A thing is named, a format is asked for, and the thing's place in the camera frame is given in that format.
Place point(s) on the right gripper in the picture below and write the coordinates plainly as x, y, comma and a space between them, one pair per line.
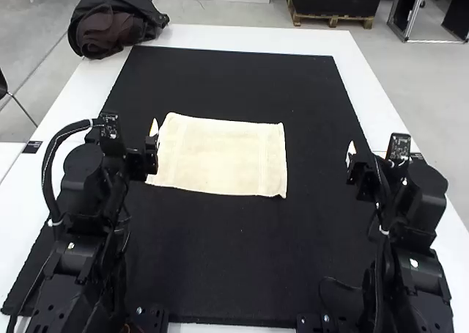
366, 180

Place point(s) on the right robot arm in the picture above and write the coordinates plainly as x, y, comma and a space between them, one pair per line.
425, 201

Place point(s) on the metal frame cart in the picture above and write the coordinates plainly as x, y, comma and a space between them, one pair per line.
406, 10

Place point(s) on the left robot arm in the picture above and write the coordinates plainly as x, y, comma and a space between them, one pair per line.
84, 186

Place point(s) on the black jacket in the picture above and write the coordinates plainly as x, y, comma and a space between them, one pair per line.
110, 17

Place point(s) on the black mat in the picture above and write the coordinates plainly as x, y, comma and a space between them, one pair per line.
234, 237

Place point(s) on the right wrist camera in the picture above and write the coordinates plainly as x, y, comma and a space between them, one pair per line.
399, 147

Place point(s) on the pale towel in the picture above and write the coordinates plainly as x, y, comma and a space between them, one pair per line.
220, 157

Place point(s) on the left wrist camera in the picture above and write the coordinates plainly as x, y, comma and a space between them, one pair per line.
111, 135

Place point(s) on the wooden pallet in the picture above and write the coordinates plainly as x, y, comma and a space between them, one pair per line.
331, 19

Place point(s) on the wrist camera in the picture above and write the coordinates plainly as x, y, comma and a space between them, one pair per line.
111, 135
399, 147

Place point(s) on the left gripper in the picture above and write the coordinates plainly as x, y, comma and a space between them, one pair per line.
141, 164

